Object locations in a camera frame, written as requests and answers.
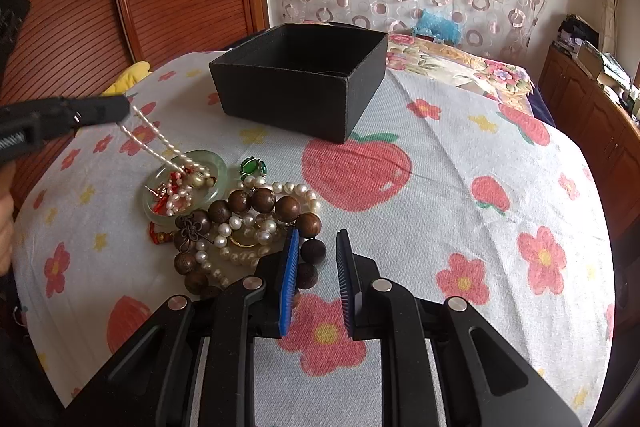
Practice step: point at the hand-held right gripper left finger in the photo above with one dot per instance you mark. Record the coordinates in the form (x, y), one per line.
(291, 277)

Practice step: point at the black cardboard box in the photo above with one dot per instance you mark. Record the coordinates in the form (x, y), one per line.
(280, 102)

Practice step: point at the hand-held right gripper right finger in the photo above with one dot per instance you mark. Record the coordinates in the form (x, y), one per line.
(344, 277)

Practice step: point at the blue mesh bag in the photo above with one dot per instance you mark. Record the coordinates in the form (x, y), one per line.
(437, 27)

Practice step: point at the person's left hand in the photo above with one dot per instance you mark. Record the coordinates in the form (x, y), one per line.
(4, 232)

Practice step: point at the brown knot pendant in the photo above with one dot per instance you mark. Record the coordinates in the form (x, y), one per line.
(190, 229)

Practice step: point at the yellow cloth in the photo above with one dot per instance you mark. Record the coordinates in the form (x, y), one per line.
(132, 74)

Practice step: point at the floral blanket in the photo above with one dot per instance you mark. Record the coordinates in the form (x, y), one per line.
(450, 62)

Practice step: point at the wooden cabinet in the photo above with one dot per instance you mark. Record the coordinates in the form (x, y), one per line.
(600, 132)

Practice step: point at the stack of dark clothes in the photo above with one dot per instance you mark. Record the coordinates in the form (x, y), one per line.
(575, 32)

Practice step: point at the green jade bangle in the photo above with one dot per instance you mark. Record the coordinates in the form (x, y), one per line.
(218, 172)

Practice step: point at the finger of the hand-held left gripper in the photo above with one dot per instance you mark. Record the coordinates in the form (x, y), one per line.
(102, 102)
(107, 116)

